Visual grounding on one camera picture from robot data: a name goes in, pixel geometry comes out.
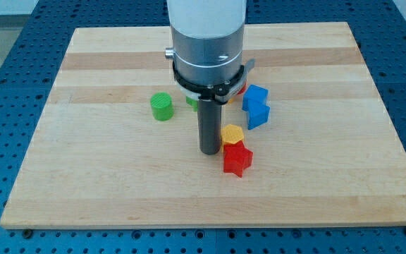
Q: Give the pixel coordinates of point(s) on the red circle block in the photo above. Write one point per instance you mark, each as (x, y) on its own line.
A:
(242, 90)

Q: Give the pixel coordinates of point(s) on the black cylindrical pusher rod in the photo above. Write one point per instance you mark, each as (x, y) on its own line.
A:
(209, 124)

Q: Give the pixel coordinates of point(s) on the blue cube block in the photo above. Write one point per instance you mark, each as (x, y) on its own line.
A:
(254, 93)

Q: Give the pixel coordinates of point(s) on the red star block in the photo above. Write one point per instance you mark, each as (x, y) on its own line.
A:
(236, 158)

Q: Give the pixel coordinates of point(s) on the green cylinder block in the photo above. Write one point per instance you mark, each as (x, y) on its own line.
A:
(162, 106)

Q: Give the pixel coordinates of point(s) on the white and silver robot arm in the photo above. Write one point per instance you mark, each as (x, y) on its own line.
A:
(207, 37)

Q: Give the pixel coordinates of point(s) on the green block behind rod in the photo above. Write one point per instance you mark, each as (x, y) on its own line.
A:
(193, 103)

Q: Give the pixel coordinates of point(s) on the wooden board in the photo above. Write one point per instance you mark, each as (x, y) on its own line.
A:
(329, 154)

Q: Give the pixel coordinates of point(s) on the yellow hexagon block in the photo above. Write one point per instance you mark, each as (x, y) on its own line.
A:
(231, 135)

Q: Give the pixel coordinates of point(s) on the blue angular block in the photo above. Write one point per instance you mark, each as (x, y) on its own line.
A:
(257, 114)

